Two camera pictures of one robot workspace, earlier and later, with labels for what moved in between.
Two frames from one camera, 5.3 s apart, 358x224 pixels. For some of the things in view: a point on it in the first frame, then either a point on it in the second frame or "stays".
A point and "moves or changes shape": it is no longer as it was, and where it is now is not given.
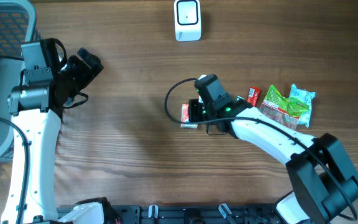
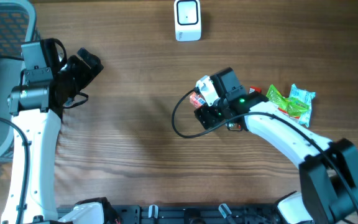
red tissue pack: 185,117 moves or changes shape
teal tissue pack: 307,96 stays
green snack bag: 284,111 stays
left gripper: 87,74 stays
